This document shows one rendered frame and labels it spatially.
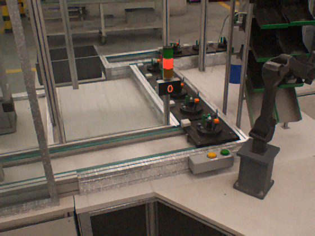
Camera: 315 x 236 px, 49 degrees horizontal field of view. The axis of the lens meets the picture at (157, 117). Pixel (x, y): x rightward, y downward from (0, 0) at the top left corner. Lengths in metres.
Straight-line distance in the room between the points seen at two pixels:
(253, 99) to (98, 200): 0.97
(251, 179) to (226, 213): 0.19
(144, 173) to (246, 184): 0.47
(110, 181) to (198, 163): 0.42
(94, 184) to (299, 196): 0.92
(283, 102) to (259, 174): 0.58
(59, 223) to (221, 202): 0.73
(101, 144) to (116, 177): 0.27
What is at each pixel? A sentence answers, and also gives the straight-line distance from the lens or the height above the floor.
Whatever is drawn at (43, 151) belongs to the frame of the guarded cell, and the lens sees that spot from 1.46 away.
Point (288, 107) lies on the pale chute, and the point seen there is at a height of 1.05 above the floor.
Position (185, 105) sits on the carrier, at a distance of 2.08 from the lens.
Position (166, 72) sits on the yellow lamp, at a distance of 1.75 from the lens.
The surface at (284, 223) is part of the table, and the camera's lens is 1.56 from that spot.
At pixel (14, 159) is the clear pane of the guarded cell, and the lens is 1.50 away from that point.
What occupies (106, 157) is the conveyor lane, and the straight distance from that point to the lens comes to 1.78.
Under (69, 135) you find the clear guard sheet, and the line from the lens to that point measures 1.85.
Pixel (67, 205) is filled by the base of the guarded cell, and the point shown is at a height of 0.86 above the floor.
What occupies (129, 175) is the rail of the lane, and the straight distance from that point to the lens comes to 1.64.
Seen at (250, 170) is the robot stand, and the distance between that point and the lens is 1.58.
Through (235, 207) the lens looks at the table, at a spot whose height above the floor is 0.86.
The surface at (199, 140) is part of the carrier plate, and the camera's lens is 1.78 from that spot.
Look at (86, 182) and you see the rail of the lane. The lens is 1.61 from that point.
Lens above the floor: 1.92
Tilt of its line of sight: 29 degrees down
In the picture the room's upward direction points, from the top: 2 degrees counter-clockwise
